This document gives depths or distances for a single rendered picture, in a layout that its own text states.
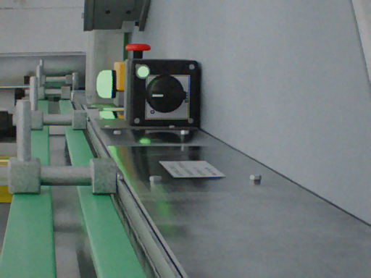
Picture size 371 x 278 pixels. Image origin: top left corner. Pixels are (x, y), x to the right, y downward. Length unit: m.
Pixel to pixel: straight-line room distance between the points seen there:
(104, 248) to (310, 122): 0.19
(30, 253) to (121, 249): 0.05
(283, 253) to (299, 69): 0.23
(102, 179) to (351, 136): 0.22
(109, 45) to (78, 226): 1.21
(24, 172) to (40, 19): 4.67
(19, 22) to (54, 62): 2.77
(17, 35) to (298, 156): 4.73
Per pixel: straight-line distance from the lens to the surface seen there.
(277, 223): 0.45
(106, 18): 1.48
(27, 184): 0.61
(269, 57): 0.67
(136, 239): 0.49
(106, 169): 0.61
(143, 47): 1.24
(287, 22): 0.62
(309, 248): 0.39
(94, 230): 0.50
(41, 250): 0.45
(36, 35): 5.27
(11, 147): 2.66
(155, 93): 0.90
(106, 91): 1.23
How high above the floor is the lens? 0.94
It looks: 10 degrees down
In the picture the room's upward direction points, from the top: 90 degrees counter-clockwise
